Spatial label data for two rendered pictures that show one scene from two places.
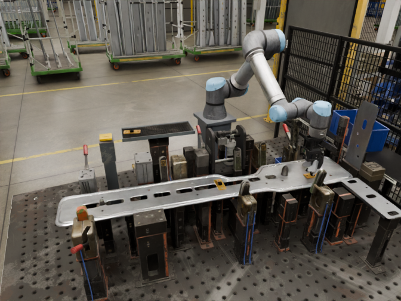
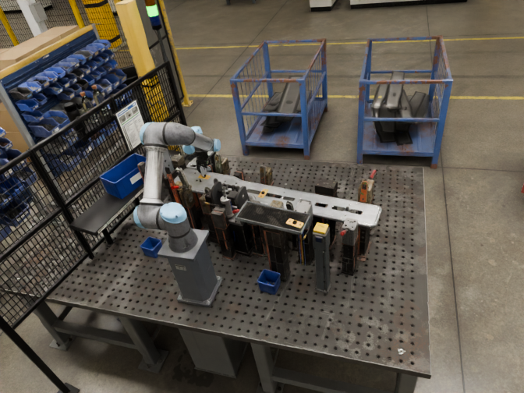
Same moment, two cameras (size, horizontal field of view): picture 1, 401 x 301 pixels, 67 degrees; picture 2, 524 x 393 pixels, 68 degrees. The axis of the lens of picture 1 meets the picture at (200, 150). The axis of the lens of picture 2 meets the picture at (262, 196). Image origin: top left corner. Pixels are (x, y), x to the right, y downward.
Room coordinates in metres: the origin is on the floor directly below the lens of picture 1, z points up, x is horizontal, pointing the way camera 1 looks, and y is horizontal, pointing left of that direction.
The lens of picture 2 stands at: (2.48, 1.30, 2.50)
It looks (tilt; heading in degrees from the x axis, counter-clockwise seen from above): 39 degrees down; 227
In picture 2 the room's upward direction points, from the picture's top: 9 degrees counter-clockwise
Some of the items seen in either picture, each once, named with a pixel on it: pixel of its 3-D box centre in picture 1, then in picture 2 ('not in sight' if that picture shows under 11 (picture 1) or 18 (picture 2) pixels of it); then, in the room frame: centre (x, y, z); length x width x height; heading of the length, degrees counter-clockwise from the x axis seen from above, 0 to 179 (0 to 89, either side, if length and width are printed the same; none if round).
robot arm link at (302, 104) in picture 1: (301, 108); (193, 144); (1.33, -0.47, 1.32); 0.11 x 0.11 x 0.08; 28
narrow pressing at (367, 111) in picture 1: (360, 135); (163, 154); (1.37, -0.80, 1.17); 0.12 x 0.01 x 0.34; 16
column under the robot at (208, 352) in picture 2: not in sight; (213, 325); (1.79, -0.09, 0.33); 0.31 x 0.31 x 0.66; 25
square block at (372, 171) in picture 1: (364, 196); (182, 178); (1.26, -0.84, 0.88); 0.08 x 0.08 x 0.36; 16
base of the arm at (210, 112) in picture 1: (215, 108); (181, 235); (1.79, -0.09, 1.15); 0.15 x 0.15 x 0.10
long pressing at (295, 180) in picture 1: (216, 187); (267, 193); (1.16, -0.08, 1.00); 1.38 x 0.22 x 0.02; 106
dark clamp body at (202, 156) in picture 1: (201, 182); (256, 228); (1.36, -0.01, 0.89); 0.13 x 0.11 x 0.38; 16
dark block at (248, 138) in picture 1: (244, 170); (217, 219); (1.45, -0.25, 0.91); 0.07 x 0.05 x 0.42; 16
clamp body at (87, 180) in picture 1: (92, 205); (349, 247); (1.17, 0.52, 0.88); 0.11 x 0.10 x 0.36; 16
